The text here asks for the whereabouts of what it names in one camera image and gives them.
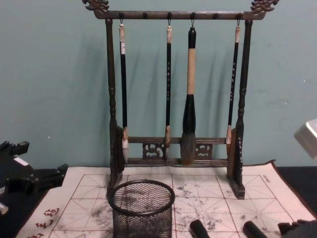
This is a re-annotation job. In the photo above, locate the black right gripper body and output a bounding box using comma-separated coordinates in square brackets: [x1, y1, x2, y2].
[276, 219, 317, 238]

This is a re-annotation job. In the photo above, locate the dark wooden brush rack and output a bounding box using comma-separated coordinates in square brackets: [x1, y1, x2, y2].
[83, 0, 275, 200]

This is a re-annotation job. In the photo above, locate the white gridded felt mat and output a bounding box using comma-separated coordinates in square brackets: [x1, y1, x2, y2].
[14, 160, 309, 238]

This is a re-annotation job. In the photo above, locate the thin brush with white label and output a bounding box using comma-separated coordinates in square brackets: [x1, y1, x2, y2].
[117, 19, 131, 167]

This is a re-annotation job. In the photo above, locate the black wire mesh cup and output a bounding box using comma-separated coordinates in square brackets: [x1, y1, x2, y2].
[108, 179, 176, 238]

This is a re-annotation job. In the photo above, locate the thin black calligraphy brush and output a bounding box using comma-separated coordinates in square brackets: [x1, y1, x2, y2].
[225, 20, 242, 145]
[163, 19, 173, 161]

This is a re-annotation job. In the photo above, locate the large tan-handled calligraphy brush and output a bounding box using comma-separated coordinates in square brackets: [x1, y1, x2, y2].
[181, 20, 198, 166]

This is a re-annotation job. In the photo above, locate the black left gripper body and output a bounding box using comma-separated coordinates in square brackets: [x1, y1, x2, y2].
[0, 154, 34, 199]

